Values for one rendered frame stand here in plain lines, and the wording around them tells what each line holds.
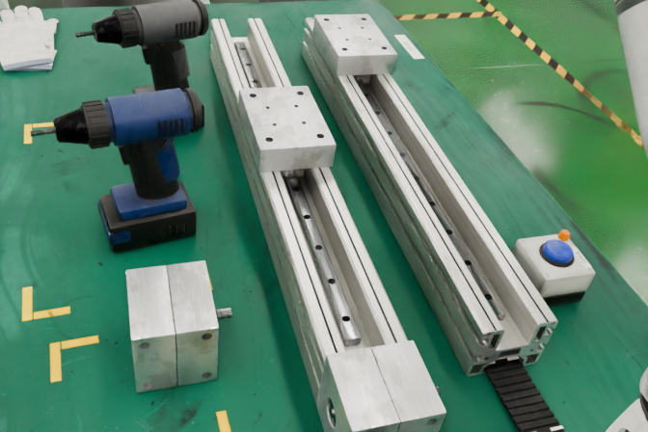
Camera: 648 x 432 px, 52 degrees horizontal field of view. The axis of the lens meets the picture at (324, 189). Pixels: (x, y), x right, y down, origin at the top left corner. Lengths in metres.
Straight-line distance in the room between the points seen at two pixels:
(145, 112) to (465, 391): 0.51
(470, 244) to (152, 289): 0.43
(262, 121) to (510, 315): 0.43
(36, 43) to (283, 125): 0.61
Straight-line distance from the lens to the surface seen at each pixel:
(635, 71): 0.55
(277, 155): 0.92
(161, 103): 0.83
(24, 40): 1.42
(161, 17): 1.04
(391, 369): 0.71
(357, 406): 0.68
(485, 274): 0.91
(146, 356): 0.74
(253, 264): 0.92
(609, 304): 1.02
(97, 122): 0.81
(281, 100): 1.01
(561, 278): 0.93
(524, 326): 0.85
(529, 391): 0.86
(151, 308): 0.74
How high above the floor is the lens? 1.44
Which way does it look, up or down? 39 degrees down
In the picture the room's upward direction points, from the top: 9 degrees clockwise
